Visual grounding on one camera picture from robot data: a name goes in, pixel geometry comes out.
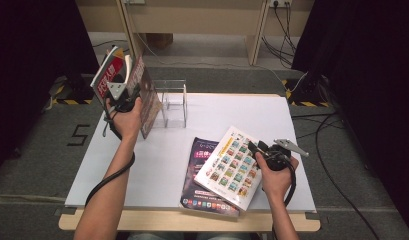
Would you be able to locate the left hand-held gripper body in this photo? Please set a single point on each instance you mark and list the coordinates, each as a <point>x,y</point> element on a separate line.
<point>120,100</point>

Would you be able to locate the dark purple magazine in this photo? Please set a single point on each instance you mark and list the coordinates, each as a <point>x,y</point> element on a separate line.
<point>198,196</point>

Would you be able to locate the white picture-grid magazine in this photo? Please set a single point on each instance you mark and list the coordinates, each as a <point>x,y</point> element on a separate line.
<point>225,166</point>

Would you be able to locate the person's right hand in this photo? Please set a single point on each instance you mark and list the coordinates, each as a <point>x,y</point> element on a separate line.
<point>278,183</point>

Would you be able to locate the black stand base striped tape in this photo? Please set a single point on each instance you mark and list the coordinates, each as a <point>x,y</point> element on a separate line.
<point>308,91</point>
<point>75,95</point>

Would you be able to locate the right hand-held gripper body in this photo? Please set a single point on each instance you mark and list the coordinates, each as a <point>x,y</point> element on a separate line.
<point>277,160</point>

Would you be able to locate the beige wooden desk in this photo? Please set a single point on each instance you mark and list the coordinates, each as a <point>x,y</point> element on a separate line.
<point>192,16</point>

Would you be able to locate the purple magazine with brown back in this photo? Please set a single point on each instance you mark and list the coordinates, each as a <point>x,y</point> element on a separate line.
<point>148,96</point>

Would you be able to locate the thick red-label magazine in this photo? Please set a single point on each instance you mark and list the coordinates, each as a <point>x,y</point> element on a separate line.
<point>107,71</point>

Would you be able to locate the white wall socket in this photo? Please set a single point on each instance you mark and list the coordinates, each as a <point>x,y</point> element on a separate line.
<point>280,2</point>

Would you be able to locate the person's left hand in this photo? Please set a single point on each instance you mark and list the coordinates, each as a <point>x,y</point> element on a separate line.
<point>127,123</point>

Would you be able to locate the black curtain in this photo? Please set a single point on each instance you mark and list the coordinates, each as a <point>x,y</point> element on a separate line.
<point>375,66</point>
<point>32,50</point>

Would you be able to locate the white board sheet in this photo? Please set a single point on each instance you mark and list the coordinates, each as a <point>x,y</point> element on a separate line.
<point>275,126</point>

